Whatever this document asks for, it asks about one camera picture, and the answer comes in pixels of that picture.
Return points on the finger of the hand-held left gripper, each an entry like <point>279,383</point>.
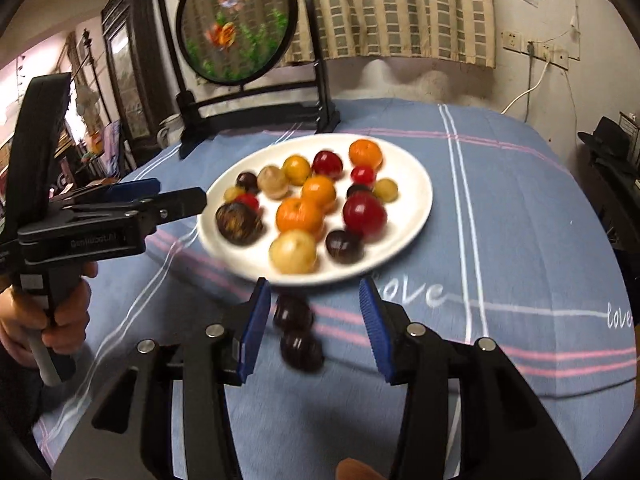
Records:
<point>135,190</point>
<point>180,202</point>

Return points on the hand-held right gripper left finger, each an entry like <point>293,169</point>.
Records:
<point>255,330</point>

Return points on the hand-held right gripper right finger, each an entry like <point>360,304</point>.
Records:
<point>375,330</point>

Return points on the small yellow fruit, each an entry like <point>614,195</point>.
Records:
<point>385,190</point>
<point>234,194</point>

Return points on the small red fruit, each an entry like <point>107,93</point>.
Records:
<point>363,174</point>
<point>248,202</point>

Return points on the beige round fruit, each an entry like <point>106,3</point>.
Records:
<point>272,182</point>

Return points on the large red plum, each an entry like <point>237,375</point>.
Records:
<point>365,214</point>

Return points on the large orange tangerine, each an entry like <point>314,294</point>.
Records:
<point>300,215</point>

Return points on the yellow orange tangerine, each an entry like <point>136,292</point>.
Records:
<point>296,169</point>

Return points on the white oval plate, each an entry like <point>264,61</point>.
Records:
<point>405,210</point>

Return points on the person's left forearm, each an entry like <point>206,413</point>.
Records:
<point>15,380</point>

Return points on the person's left hand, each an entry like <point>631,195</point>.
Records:
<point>70,325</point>

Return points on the person's right hand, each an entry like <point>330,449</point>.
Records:
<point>357,470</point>

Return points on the purple hanging clothing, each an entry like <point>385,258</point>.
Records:
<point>112,142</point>

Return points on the wrinkled brown passion fruit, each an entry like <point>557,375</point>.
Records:
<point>239,222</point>

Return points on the white pitcher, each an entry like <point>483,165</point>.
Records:
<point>170,127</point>

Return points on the white fan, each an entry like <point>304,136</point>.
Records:
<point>91,105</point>

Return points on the dark wooden cabinet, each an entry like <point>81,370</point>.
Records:
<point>130,70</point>

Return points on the black coat stand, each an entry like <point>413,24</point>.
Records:
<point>86,40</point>

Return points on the blue striped cloth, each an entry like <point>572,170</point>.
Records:
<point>525,260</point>

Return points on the round fish screen on stand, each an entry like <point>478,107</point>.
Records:
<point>235,25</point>

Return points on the black side furniture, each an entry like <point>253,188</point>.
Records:
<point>615,185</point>

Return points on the checked beige curtain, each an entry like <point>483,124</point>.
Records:
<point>400,10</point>

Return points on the black hat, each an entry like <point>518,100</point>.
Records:
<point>607,137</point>

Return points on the white wall socket row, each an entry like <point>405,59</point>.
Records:
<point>512,41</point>

